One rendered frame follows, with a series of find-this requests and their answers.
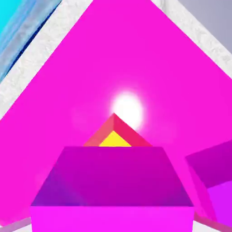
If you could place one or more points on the large magenta box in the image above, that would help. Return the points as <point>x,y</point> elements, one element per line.
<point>76,87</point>

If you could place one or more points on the small magenta cube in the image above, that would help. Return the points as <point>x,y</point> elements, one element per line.
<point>112,181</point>

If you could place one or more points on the small yellow cube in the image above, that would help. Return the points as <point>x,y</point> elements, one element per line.
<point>114,140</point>

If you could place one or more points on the large cyan box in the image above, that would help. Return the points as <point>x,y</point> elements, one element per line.
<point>12,27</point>

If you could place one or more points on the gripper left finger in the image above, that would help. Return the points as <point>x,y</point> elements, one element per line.
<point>20,226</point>

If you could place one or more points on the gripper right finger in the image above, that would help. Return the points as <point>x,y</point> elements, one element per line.
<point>204,224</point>

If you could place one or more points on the small violet cube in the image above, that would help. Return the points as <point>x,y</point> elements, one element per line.
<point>215,165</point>

